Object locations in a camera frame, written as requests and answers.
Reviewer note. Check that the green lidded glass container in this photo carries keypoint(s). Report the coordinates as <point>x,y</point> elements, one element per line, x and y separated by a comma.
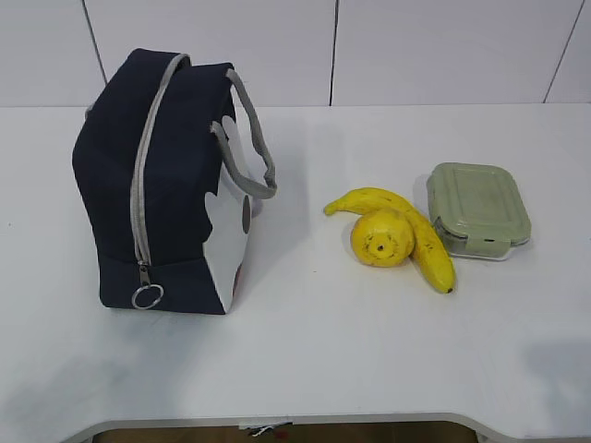
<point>477,210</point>

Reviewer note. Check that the navy blue lunch bag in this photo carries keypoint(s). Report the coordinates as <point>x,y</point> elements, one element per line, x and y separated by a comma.
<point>169,161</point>

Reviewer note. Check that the yellow lemon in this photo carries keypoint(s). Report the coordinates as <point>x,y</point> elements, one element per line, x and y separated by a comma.
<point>382,238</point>

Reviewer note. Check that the yellow banana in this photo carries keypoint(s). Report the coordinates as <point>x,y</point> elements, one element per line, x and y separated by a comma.
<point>429,253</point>

